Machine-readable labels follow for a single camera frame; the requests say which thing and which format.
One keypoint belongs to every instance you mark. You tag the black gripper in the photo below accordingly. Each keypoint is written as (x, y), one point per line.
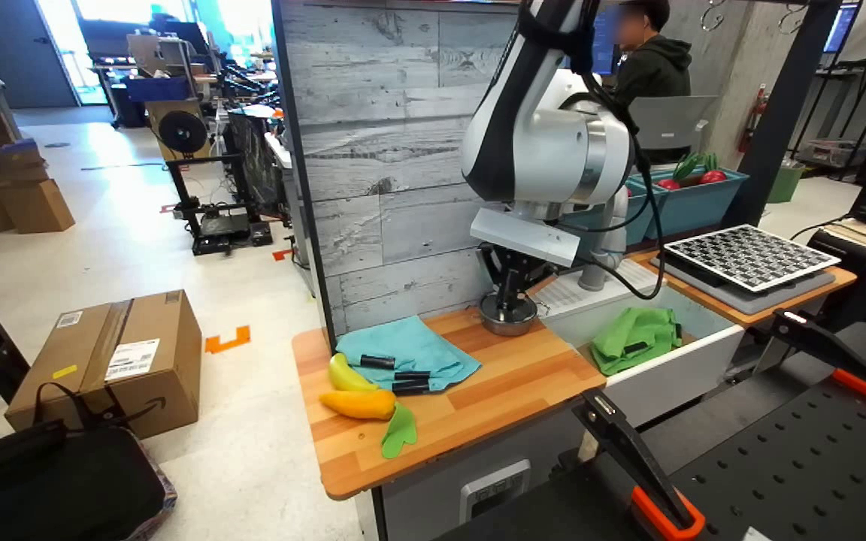
(515, 272)

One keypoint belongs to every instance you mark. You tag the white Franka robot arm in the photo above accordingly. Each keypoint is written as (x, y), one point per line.
(555, 139)

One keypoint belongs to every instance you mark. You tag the small silver pot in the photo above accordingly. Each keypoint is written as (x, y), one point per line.
(510, 329)

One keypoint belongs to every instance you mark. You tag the teal cloth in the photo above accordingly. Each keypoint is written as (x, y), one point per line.
(421, 347)

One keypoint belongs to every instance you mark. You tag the green cloth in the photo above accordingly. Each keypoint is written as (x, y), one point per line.
(635, 336)

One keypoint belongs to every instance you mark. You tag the small black marker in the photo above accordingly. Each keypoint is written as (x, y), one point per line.
(378, 363)

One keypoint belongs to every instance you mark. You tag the white sink basin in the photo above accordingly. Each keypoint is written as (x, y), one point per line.
(669, 376)

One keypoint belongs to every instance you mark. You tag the green toy leaf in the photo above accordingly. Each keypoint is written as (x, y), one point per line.
(398, 434)

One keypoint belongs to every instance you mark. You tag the yellow-green toy banana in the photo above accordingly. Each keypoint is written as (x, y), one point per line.
(344, 375)

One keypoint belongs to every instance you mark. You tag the yellow banana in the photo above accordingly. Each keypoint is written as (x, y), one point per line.
(358, 404)

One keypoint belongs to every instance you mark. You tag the grey stone backsplash panel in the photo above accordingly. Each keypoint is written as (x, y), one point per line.
(382, 150)

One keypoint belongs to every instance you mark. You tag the black clamp with orange tip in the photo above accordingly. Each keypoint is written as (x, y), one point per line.
(829, 355)
(638, 462)

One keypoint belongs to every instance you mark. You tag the teal plastic bin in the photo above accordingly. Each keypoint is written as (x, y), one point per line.
(697, 206)

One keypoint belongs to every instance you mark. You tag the green toy vegetable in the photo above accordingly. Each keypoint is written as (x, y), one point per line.
(694, 167)

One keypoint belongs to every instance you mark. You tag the grey tray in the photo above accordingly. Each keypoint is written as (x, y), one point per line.
(745, 295)

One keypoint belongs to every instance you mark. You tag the grey office chair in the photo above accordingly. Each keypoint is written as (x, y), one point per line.
(672, 127)

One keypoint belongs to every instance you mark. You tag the grid-patterned dish rack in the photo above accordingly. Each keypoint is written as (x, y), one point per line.
(749, 255)

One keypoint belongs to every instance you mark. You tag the seated person in black hoodie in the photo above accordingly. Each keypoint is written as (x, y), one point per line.
(657, 68)

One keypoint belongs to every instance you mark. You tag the green waste bin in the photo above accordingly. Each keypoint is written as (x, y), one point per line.
(783, 180)

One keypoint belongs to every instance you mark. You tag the red fire extinguisher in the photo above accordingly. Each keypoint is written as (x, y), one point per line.
(749, 120)

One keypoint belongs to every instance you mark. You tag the black perforated board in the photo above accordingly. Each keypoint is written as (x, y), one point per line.
(803, 469)

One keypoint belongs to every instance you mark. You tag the black equipment cart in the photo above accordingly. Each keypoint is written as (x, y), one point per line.
(210, 167)

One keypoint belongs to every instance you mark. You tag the cardboard box with label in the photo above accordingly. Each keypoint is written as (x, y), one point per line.
(114, 363)

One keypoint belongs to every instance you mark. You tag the black bag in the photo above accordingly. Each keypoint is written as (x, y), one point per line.
(52, 482)

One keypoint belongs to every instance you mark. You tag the stacked cardboard boxes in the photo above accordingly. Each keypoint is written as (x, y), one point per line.
(7, 197)

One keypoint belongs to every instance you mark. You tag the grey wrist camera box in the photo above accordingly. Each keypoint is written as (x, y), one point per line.
(526, 238)

